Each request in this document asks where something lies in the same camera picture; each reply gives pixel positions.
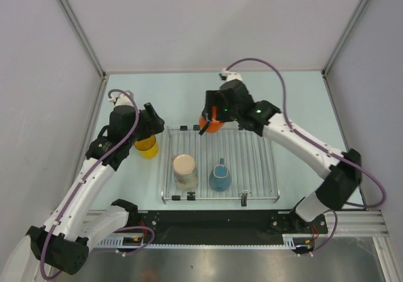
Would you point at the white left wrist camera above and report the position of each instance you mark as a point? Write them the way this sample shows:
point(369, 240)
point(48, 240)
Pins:
point(120, 99)

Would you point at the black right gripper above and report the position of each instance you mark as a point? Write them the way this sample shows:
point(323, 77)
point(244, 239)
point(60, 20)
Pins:
point(215, 97)

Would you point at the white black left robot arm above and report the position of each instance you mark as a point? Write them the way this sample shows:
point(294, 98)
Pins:
point(64, 241)

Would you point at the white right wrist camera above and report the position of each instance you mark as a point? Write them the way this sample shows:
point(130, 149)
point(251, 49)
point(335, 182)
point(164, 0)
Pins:
point(227, 75)

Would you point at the black front rack knob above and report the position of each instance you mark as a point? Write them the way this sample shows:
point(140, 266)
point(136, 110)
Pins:
point(190, 196)

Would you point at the aluminium frame post left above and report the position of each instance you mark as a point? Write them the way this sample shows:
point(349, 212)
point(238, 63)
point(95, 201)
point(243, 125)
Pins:
point(81, 36)

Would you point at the aluminium frame post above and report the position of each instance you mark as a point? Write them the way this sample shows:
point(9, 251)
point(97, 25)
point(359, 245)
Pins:
point(353, 21)
point(81, 36)

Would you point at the orange mug black handle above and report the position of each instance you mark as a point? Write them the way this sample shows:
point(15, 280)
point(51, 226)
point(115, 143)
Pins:
point(208, 122)

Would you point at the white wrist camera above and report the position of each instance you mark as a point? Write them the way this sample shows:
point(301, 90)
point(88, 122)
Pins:
point(227, 75)
point(120, 99)

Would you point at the blue mug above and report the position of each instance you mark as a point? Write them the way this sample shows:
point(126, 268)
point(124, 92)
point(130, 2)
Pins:
point(220, 177)

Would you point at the metal wire dish rack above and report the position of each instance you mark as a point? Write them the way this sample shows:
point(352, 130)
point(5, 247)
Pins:
point(232, 164)

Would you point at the black front rack hook clip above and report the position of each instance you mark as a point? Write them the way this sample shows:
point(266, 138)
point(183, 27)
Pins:
point(244, 196)

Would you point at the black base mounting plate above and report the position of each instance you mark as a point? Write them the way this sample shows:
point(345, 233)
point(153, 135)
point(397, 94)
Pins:
point(224, 226)

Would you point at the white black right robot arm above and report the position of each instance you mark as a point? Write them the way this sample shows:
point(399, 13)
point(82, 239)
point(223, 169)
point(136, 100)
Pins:
point(338, 169)

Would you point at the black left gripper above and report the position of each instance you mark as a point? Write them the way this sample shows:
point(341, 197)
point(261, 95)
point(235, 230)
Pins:
point(152, 126)

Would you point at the cream floral mug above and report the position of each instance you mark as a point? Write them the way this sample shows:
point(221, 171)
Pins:
point(185, 172)

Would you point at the white slotted cable duct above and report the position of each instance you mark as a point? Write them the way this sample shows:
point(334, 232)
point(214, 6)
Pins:
point(131, 243)

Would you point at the yellow mug black handle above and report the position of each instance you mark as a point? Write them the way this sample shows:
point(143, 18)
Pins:
point(147, 148)

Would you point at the aluminium frame post right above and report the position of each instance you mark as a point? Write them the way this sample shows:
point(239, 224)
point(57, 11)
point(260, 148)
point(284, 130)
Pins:
point(353, 21)

